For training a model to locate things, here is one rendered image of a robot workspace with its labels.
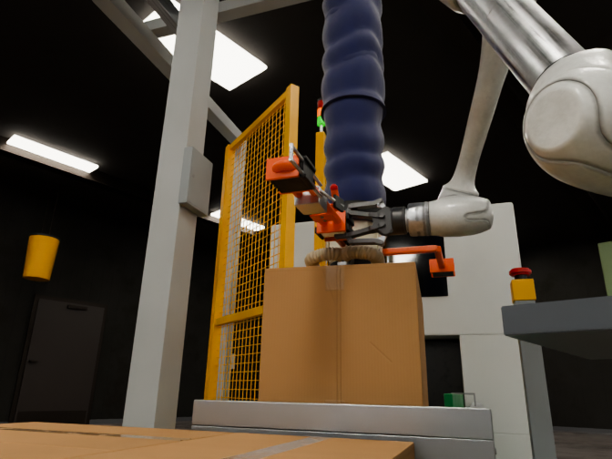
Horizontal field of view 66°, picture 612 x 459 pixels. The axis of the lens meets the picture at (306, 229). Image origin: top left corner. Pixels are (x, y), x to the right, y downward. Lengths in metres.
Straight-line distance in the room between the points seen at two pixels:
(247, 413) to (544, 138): 0.88
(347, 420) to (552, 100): 0.77
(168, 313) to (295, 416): 1.17
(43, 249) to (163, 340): 6.85
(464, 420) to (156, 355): 1.45
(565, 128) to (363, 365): 0.72
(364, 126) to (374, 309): 0.70
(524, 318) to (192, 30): 2.51
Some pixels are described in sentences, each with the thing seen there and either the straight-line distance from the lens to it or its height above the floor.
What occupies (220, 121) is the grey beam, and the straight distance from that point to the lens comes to 4.76.
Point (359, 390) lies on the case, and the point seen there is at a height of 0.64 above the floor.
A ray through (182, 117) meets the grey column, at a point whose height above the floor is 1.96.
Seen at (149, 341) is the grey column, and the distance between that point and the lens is 2.23.
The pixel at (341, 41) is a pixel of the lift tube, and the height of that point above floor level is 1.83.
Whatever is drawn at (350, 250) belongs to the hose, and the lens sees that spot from 1.36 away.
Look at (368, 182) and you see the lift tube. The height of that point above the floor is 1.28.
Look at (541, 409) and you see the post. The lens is 1.67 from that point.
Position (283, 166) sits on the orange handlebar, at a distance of 0.97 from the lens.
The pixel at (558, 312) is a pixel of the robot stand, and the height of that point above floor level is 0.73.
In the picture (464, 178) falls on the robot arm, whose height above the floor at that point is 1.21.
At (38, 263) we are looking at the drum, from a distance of 8.89.
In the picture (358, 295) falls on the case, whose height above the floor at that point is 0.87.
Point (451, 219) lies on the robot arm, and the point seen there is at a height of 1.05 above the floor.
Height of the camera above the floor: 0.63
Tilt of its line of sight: 19 degrees up
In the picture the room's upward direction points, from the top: 1 degrees clockwise
